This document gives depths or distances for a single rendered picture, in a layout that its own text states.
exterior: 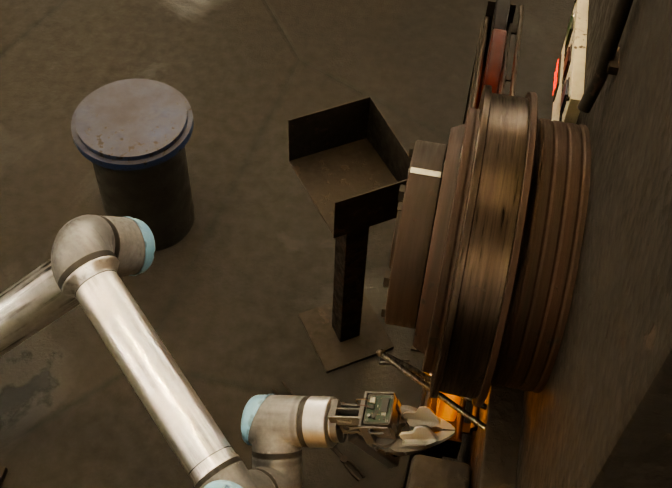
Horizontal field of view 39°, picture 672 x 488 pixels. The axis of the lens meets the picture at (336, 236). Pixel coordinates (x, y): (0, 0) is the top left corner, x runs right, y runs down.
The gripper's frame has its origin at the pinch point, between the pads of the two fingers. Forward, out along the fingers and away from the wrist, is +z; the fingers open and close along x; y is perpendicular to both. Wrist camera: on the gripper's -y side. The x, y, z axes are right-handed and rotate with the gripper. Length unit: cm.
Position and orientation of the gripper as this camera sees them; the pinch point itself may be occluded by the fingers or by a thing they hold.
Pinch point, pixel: (448, 433)
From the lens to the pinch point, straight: 168.6
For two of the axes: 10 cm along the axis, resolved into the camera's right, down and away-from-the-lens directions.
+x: 2.0, -7.7, 6.1
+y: -2.8, -6.4, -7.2
